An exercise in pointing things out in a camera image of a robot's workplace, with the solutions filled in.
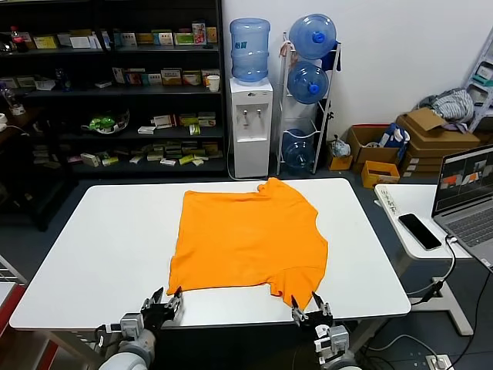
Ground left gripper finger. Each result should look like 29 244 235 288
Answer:
141 286 165 310
165 285 183 311

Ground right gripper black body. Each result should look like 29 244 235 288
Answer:
297 309 334 329

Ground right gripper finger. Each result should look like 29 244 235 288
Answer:
290 294 310 327
310 291 334 318

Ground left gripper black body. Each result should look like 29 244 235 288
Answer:
140 305 183 332

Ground orange t-shirt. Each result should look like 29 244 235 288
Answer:
166 177 330 311

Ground pile of grey clothes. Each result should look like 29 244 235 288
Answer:
419 87 475 124

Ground black smartphone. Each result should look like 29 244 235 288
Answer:
397 213 443 251

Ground white power strip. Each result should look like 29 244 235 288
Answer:
379 187 402 215

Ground floor power socket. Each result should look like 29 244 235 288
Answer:
425 354 451 370

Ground red white trolley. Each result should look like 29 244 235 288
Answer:
0 282 27 348

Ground yellow open carton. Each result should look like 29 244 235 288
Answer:
361 160 401 190

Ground small yellow box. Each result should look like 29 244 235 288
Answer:
328 152 354 171

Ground white side table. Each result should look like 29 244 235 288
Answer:
374 183 493 336

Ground blue water jug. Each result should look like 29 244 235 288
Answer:
287 60 330 105
230 18 271 86
288 14 340 61
282 129 315 173

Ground crumpled plastic bag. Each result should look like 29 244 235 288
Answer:
330 138 352 158

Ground open cardboard box red rim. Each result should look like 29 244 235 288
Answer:
346 123 401 165

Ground grey laptop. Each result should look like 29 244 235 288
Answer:
431 144 493 269

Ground white water dispenser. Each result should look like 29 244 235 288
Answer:
229 76 274 180

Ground blue bag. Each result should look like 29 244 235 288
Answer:
379 123 411 161

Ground bowl with green packets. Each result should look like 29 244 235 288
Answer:
80 109 130 135

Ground stacked flat cardboard boxes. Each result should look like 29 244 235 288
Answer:
399 141 483 178

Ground black shelf unit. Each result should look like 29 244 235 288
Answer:
0 0 226 232

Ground open brown cardboard box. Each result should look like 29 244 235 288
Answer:
396 107 481 146

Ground yellow white medicine box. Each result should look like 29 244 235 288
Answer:
160 69 183 86

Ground red yellow medicine box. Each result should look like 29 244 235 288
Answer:
200 69 221 87

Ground dark blue bottle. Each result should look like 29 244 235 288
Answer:
55 68 71 93

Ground dark blue cloth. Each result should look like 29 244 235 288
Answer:
321 49 343 72

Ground clear plastic bottle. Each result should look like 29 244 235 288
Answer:
0 85 18 111

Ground pink rag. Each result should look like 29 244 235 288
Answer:
280 39 296 63

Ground white blue medicine box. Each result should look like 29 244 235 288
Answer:
113 32 138 48

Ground white storage rack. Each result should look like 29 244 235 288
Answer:
464 40 493 134

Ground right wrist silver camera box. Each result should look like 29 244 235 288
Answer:
329 325 350 350

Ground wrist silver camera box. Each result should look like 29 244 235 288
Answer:
119 313 144 339
329 325 350 350

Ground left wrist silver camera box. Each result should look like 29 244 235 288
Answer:
119 313 144 339

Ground black cable adapter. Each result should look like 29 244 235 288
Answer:
421 281 444 305

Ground white laptop cable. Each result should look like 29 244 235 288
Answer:
407 234 459 306

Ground white wire jug rack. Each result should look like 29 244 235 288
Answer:
276 32 343 175

